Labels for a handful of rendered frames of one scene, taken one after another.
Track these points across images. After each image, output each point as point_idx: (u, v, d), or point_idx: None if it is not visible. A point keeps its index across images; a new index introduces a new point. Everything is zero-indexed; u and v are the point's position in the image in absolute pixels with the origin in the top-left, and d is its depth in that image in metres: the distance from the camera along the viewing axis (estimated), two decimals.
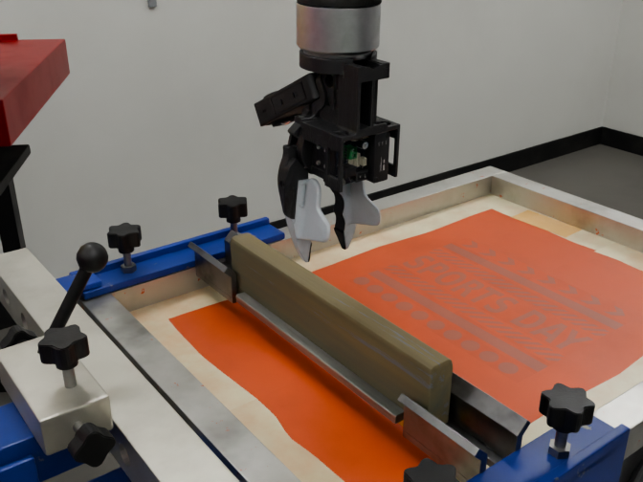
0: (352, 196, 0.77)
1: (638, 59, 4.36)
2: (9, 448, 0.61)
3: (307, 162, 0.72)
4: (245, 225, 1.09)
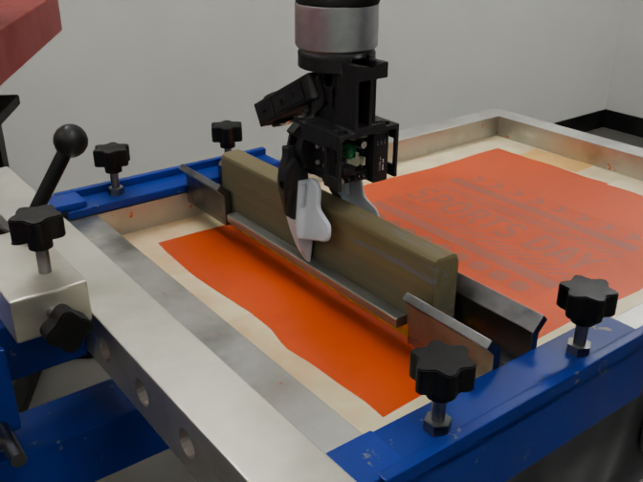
0: (351, 197, 0.77)
1: (642, 40, 4.30)
2: None
3: (306, 162, 0.72)
4: None
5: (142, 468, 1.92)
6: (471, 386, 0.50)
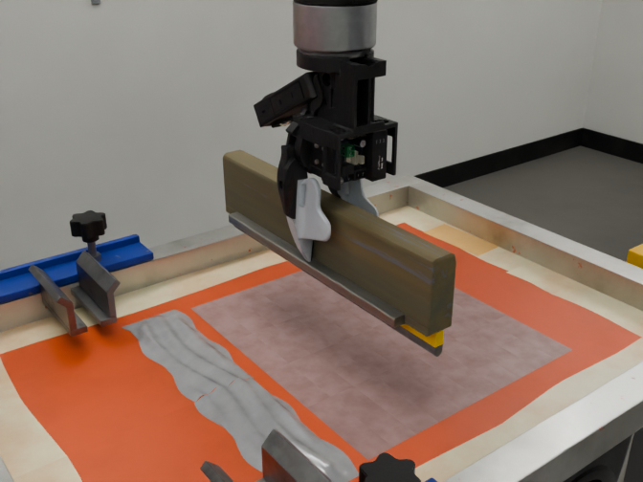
0: (350, 196, 0.77)
1: (618, 59, 4.24)
2: None
3: (305, 161, 0.72)
4: (109, 244, 0.97)
5: None
6: None
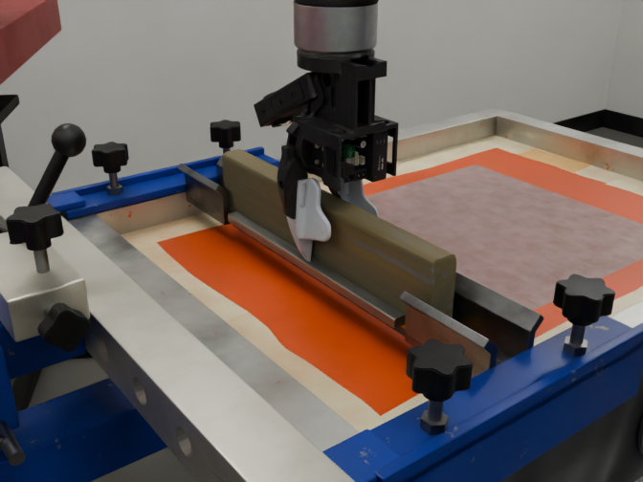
0: (350, 196, 0.77)
1: (641, 40, 4.31)
2: None
3: (306, 161, 0.72)
4: None
5: (141, 468, 1.92)
6: (467, 384, 0.50)
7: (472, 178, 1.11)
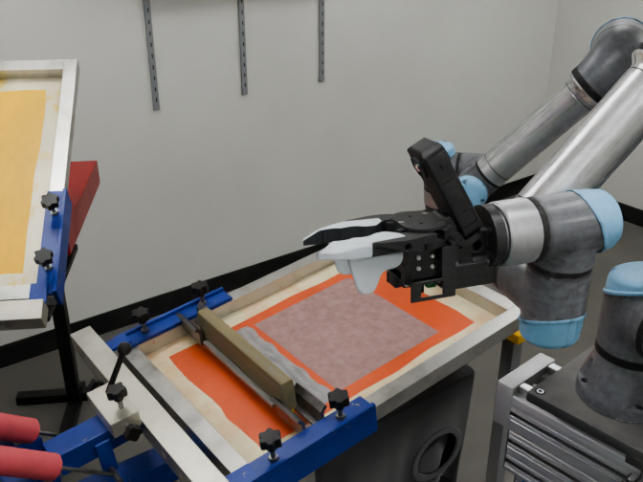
0: None
1: None
2: (99, 436, 1.45)
3: None
4: (209, 294, 1.90)
5: None
6: (279, 446, 1.37)
7: (343, 290, 1.95)
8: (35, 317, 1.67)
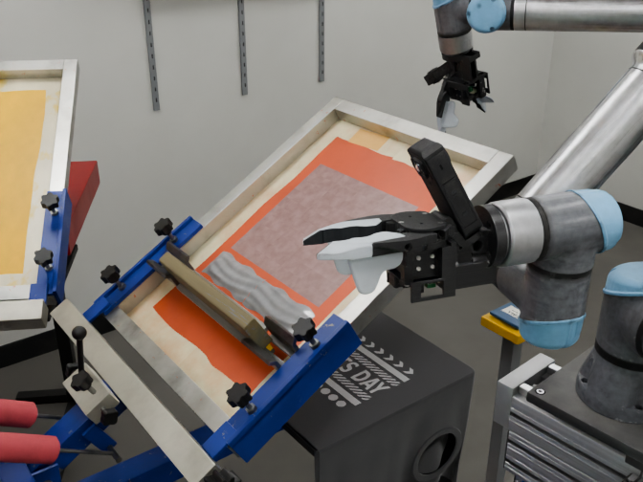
0: None
1: (563, 120, 5.20)
2: (82, 424, 1.42)
3: None
4: (178, 228, 1.78)
5: None
6: (250, 399, 1.28)
7: (316, 181, 1.77)
8: (35, 317, 1.67)
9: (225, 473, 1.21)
